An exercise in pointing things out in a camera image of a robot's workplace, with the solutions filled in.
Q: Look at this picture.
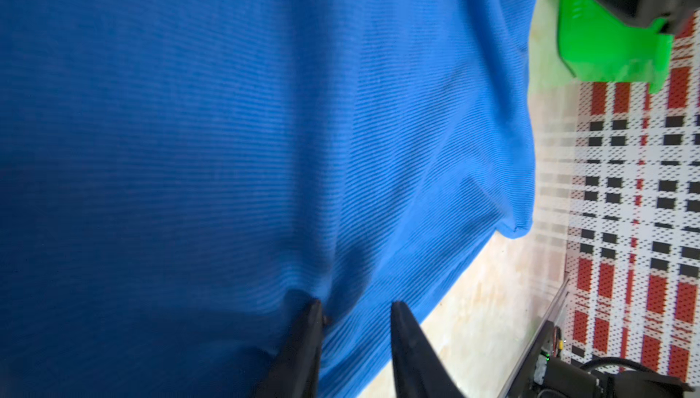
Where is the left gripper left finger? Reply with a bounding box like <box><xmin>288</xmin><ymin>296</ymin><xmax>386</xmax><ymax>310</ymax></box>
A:
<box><xmin>253</xmin><ymin>300</ymin><xmax>326</xmax><ymax>398</ymax></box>

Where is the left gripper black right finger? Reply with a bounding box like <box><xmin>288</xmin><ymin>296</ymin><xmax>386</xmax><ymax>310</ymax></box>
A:
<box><xmin>390</xmin><ymin>301</ymin><xmax>463</xmax><ymax>398</ymax></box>

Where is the blue tank top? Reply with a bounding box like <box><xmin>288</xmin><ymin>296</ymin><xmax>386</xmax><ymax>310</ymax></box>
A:
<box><xmin>1</xmin><ymin>0</ymin><xmax>536</xmax><ymax>397</ymax></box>

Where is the green plastic basket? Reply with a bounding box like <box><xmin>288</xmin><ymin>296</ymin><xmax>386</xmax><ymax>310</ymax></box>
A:
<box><xmin>558</xmin><ymin>0</ymin><xmax>674</xmax><ymax>93</ymax></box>

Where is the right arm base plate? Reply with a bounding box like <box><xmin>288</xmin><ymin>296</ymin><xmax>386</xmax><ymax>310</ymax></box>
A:
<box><xmin>510</xmin><ymin>320</ymin><xmax>696</xmax><ymax>398</ymax></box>

